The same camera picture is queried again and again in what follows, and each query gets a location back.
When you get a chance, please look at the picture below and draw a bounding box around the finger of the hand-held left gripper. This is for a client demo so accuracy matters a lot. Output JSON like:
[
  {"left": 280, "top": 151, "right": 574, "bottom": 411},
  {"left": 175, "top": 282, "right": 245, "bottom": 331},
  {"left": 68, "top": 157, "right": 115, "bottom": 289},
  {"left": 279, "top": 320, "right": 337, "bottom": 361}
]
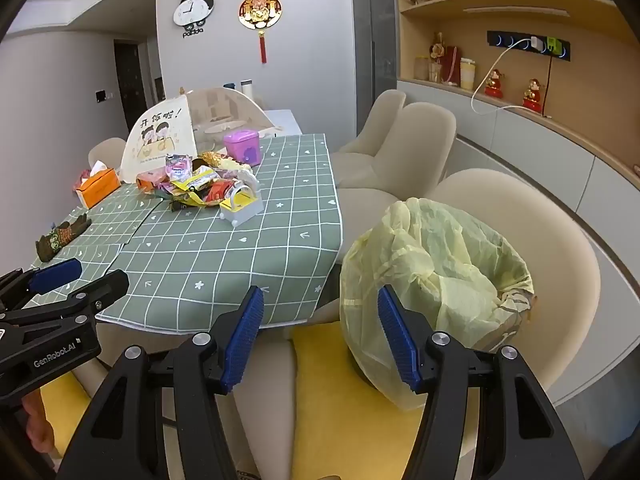
[
  {"left": 0, "top": 269, "right": 130, "bottom": 328},
  {"left": 0, "top": 258, "right": 83, "bottom": 311}
]

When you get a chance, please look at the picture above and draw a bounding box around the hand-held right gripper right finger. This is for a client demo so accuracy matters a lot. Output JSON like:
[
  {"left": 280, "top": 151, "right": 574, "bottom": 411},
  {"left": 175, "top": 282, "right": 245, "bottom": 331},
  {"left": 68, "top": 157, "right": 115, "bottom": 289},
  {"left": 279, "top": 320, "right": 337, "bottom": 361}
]
[{"left": 377, "top": 285, "right": 586, "bottom": 480}]

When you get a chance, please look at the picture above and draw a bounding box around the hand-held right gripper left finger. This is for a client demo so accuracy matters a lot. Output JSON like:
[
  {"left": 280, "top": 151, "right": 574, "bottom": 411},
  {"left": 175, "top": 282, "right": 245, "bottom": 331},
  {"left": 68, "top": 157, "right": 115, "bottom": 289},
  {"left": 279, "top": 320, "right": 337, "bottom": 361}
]
[{"left": 55, "top": 286, "right": 265, "bottom": 480}]

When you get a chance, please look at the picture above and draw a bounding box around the yellow plastic trash bag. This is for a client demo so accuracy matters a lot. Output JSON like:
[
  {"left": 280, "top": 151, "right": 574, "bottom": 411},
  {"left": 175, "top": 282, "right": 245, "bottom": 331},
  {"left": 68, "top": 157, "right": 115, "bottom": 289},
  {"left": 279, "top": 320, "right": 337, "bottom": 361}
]
[{"left": 340, "top": 197, "right": 536, "bottom": 411}]

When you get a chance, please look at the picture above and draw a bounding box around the patterned trash bin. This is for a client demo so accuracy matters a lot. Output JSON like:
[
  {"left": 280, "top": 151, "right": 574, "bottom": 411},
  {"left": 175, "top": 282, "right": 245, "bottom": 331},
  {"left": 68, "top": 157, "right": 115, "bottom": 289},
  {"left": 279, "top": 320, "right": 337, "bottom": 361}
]
[{"left": 350, "top": 285, "right": 535, "bottom": 391}]

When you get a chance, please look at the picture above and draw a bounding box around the pile of snack wrappers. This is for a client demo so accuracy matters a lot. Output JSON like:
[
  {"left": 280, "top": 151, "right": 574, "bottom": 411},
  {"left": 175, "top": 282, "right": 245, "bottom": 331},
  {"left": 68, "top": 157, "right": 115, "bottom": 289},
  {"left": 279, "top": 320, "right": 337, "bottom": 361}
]
[{"left": 136, "top": 150, "right": 251, "bottom": 211}]

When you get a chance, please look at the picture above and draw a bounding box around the person's left hand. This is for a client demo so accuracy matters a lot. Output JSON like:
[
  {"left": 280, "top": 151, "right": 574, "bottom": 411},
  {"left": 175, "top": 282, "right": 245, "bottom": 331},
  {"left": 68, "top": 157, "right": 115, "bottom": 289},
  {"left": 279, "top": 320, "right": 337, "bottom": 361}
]
[{"left": 22, "top": 390, "right": 57, "bottom": 458}]

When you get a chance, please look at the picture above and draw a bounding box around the green checked tablecloth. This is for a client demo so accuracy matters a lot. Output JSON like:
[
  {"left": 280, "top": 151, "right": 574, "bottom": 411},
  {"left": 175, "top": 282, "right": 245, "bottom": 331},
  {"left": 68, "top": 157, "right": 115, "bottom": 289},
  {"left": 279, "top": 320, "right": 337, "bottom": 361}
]
[
  {"left": 95, "top": 132, "right": 343, "bottom": 328},
  {"left": 20, "top": 242, "right": 126, "bottom": 311},
  {"left": 77, "top": 182, "right": 166, "bottom": 246}
]

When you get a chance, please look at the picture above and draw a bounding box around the yellow seat cushion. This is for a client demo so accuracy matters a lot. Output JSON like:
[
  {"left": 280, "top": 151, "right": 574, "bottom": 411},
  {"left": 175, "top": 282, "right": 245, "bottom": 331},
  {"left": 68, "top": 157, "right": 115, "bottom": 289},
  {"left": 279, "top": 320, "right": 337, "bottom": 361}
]
[
  {"left": 40, "top": 370, "right": 91, "bottom": 456},
  {"left": 292, "top": 322, "right": 426, "bottom": 480}
]

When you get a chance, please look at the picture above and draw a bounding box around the orange tissue box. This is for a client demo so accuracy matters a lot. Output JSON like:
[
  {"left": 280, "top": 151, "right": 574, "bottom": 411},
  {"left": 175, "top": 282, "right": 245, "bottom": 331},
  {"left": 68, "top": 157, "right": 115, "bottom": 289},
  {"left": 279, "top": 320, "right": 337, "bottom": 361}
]
[{"left": 75, "top": 160, "right": 122, "bottom": 209}]

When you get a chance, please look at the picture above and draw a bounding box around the beige chair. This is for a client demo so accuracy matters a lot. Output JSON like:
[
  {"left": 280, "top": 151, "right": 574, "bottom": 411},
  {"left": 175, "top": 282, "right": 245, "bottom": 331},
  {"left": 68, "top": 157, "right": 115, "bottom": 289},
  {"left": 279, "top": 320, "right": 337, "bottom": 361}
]
[
  {"left": 332, "top": 89, "right": 407, "bottom": 156},
  {"left": 240, "top": 167, "right": 601, "bottom": 480},
  {"left": 340, "top": 102, "right": 458, "bottom": 201},
  {"left": 89, "top": 137, "right": 128, "bottom": 171}
]

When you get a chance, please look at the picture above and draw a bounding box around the white yellow tape dispenser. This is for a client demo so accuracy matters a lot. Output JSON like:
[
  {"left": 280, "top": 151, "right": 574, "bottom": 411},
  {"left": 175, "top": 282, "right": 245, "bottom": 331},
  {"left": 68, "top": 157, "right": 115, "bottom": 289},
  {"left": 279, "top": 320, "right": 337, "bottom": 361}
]
[{"left": 219, "top": 170, "right": 263, "bottom": 228}]

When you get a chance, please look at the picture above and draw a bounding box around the cartoon print mesh food cover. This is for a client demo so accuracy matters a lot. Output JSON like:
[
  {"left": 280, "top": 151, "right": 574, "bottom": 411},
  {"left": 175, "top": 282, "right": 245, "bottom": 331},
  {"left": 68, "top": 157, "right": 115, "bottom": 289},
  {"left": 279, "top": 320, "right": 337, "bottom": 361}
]
[{"left": 120, "top": 87, "right": 281, "bottom": 183}]

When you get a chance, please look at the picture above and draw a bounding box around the purple toy box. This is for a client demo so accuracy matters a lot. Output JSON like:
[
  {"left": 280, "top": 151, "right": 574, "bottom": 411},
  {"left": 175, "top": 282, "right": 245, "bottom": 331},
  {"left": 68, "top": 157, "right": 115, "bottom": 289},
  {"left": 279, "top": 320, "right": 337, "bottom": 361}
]
[{"left": 222, "top": 130, "right": 261, "bottom": 166}]

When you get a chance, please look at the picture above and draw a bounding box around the dark door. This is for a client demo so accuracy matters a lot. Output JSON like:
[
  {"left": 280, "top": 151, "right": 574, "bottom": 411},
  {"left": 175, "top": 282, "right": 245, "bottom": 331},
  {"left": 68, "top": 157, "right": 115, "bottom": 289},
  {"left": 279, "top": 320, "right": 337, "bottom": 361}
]
[{"left": 114, "top": 40, "right": 153, "bottom": 128}]

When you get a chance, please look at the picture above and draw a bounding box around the white sideboard cabinet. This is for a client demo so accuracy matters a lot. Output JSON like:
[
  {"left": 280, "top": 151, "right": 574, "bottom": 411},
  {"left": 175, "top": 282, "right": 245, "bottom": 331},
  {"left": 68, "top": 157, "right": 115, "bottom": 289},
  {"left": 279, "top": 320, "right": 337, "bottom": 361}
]
[{"left": 397, "top": 77, "right": 640, "bottom": 406}]

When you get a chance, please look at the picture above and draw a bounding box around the red gold figurine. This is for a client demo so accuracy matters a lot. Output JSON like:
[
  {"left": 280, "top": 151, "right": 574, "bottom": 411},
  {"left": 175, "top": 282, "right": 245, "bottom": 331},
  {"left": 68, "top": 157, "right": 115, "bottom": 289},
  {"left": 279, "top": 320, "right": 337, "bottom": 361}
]
[
  {"left": 484, "top": 69, "right": 506, "bottom": 99},
  {"left": 522, "top": 78, "right": 545, "bottom": 112}
]

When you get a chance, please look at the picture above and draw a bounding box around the red gift bag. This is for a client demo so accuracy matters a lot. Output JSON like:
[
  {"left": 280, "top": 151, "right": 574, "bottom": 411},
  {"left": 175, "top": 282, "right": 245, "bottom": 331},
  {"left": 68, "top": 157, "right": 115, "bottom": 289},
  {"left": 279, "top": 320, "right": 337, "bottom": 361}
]
[{"left": 445, "top": 45, "right": 462, "bottom": 84}]

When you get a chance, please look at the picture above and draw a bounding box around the grey refrigerator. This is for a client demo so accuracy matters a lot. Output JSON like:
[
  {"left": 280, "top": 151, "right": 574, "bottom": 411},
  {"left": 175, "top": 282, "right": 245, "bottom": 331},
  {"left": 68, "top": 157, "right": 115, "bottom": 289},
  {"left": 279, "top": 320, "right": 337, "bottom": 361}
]
[{"left": 350, "top": 0, "right": 398, "bottom": 136}]

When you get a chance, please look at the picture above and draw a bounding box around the black power strip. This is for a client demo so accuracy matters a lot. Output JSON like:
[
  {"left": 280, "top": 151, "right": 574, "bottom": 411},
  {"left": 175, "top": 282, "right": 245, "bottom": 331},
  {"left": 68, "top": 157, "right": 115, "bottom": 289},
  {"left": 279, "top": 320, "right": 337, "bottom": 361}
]
[{"left": 487, "top": 30, "right": 571, "bottom": 63}]

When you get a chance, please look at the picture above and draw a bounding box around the white charger cable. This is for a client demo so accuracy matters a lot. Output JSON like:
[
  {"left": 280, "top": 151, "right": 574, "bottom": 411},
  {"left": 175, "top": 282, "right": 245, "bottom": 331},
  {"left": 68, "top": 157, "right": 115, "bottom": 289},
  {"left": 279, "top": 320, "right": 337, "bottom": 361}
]
[{"left": 471, "top": 35, "right": 541, "bottom": 118}]

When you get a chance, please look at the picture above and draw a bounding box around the panda wall clock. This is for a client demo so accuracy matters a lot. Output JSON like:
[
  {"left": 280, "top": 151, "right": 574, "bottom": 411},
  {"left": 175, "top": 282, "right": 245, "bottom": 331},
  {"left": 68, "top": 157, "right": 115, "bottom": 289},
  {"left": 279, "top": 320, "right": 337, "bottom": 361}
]
[{"left": 173, "top": 0, "right": 215, "bottom": 38}]

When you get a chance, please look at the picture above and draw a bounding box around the black cable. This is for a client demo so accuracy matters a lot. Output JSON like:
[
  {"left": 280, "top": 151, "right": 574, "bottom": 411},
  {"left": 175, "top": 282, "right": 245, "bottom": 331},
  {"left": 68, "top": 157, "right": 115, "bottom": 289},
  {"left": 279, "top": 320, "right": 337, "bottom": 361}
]
[{"left": 542, "top": 55, "right": 553, "bottom": 118}]

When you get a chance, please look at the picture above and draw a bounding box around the red gold wall ornament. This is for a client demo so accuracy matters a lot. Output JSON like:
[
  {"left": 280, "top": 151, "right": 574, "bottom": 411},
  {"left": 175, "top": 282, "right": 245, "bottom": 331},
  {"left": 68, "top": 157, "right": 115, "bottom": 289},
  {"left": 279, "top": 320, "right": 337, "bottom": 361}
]
[{"left": 237, "top": 0, "right": 282, "bottom": 64}]

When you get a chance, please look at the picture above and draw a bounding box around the wooden wall shelf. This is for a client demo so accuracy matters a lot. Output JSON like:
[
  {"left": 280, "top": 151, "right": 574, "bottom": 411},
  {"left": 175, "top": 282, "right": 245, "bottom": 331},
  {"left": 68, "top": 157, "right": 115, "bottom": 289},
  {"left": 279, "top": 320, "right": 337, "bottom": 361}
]
[{"left": 392, "top": 0, "right": 640, "bottom": 171}]

